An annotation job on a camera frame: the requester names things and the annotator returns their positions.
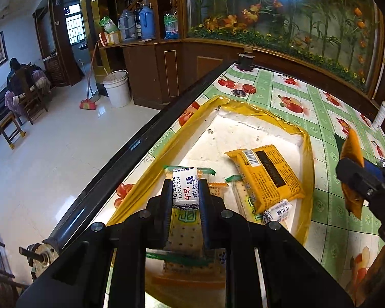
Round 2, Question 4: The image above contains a metal table motor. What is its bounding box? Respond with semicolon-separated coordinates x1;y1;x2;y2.
19;240;59;276

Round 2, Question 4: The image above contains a black table edge rail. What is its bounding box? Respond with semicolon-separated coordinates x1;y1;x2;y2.
43;58;244;254

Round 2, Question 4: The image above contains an orange snack packet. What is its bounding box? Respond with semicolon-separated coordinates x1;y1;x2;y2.
339;128;365;220

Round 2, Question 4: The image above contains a red white box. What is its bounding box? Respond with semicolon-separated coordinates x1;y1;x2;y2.
98;31;122;46

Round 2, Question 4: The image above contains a green blue plastic packet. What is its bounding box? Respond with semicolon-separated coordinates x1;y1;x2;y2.
163;12;180;40

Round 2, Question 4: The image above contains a grey thermos jug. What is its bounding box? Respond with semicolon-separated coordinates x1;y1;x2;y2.
118;9;137;40

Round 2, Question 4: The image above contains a wooden chair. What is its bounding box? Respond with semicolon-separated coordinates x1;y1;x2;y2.
14;66;50;126

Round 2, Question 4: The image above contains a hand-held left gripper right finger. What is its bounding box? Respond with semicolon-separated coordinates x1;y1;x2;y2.
199;180;353;308

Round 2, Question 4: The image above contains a red broom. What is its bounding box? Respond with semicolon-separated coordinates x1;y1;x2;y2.
80;43;101;111

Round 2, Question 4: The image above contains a dark thermos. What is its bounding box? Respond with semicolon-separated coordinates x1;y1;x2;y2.
134;6;144;38

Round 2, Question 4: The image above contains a barred window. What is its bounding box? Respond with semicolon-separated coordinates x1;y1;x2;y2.
65;3;85;44

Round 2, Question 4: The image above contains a yellow packet black label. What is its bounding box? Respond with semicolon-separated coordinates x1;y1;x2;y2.
224;144;306;214

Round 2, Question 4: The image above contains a white foam tray yellow tape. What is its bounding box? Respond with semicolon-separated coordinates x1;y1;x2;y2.
106;94;315;308

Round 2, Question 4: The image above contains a wooden base cabinet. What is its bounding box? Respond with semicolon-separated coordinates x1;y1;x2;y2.
96;37;385;126

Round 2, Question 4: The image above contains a dark glass jar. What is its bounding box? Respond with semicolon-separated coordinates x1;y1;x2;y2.
237;45;255;71

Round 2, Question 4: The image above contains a white plastic bottle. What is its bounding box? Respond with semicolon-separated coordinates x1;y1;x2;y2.
372;94;385;131

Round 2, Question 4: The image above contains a green white bag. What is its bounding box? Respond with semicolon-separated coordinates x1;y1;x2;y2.
99;16;117;35

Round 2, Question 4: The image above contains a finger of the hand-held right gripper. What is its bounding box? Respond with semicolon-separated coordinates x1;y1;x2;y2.
364;162;385;187
336;158;377;203

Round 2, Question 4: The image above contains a dark metal railing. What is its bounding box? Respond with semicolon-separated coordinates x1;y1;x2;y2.
0;234;20;308

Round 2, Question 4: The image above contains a wooden stool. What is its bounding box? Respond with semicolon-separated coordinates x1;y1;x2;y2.
0;112;27;151

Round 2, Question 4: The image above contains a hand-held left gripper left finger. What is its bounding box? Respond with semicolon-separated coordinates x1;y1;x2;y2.
16;180;174;308

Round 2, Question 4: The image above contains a glass artificial flower display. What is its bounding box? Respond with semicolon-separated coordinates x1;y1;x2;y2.
180;0;385;93

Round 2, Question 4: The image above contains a green label cracker packet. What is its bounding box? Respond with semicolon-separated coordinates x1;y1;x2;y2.
226;174;267;223
146;165;227;275

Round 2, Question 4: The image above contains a white blue candy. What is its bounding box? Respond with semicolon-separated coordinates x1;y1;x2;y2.
172;166;201;211
262;198;292;224

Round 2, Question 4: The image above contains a dark wooden door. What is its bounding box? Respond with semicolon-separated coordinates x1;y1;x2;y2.
48;0;84;87

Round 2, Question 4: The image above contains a white plastic bucket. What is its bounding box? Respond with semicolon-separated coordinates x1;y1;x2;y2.
103;70;131;108

